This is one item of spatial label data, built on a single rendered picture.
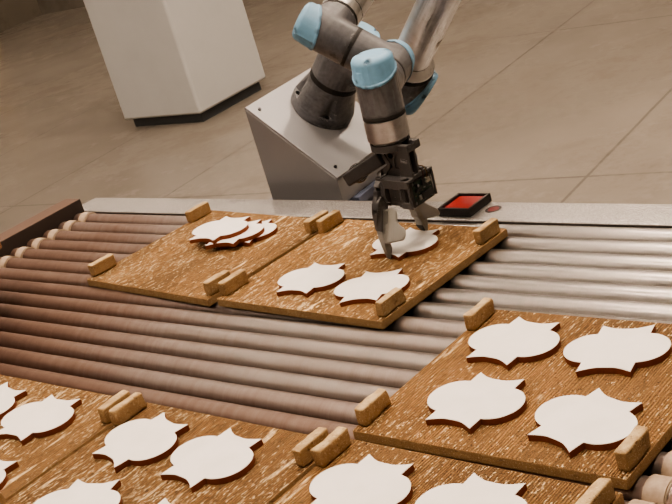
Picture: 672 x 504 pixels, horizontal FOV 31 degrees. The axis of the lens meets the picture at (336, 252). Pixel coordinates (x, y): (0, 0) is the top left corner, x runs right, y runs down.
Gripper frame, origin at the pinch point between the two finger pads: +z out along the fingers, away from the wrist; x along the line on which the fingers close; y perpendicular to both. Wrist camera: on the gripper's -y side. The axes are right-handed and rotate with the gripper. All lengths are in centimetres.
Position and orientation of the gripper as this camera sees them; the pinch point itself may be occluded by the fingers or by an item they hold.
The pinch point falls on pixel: (404, 241)
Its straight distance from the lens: 221.1
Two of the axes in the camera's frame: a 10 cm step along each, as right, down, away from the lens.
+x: 6.5, -4.4, 6.2
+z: 2.3, 8.9, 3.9
